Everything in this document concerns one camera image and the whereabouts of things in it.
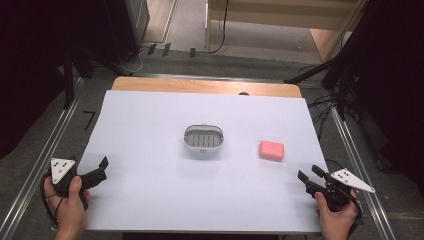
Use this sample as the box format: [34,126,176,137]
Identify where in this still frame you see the black hanging cable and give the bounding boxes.
[207,0,230,55]

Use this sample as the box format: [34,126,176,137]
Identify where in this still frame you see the metal floor rail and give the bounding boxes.
[329,105,398,240]
[0,77,85,240]

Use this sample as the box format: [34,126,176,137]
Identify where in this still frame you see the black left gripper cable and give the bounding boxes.
[39,171,66,228]

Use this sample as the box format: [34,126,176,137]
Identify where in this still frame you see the person's left hand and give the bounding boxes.
[43,175,91,240]

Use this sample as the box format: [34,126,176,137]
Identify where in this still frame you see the light wooden furniture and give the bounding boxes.
[203,0,369,63]

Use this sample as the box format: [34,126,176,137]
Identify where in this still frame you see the white paper sheet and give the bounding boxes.
[84,89,330,234]

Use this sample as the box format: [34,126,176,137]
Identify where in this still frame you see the dark curtain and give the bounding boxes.
[0,0,111,160]
[333,0,424,189]

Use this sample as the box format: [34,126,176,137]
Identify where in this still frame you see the black metal stand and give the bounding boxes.
[62,46,76,110]
[283,49,359,122]

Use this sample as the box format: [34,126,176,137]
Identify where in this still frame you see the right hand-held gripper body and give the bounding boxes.
[305,168,376,213]

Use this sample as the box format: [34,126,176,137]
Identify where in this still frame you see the dark cabinet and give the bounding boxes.
[102,0,151,65]

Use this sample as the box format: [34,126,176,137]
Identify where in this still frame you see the person's right hand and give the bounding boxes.
[314,189,360,240]

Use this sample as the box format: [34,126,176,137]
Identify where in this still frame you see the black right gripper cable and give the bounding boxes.
[324,158,365,234]

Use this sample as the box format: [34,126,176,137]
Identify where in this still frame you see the white floor cable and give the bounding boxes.
[116,44,149,76]

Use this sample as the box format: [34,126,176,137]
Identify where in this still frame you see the white soap dish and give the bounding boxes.
[182,124,225,160]

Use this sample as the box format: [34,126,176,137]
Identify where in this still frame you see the wooden table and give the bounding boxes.
[110,76,303,99]

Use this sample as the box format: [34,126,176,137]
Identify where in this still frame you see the pink soap bar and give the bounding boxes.
[258,139,286,162]

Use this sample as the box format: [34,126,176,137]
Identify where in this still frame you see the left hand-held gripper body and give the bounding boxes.
[49,155,92,198]

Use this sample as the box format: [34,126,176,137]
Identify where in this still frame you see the black floor cables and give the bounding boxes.
[298,64,341,141]

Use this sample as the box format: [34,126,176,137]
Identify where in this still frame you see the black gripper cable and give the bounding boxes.
[39,171,66,228]
[324,158,365,234]

